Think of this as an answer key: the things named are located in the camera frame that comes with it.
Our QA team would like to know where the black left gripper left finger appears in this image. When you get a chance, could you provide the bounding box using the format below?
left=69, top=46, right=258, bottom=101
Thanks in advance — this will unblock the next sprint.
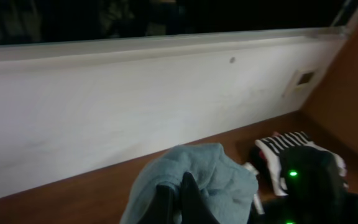
left=138, top=185, right=175, bottom=224

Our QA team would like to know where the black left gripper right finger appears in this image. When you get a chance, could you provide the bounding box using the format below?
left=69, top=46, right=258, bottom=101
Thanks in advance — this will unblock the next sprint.
left=180, top=172, right=219, bottom=224

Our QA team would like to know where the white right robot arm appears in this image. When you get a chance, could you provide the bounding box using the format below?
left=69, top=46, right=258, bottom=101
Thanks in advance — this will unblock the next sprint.
left=249, top=146, right=358, bottom=224

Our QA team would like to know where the light blue t-shirt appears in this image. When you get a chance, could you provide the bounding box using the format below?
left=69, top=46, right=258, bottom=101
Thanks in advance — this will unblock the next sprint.
left=120, top=143, right=258, bottom=224

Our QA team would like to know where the black white striped garment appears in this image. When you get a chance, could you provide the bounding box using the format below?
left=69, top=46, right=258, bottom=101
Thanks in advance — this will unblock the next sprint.
left=255, top=131, right=347, bottom=201

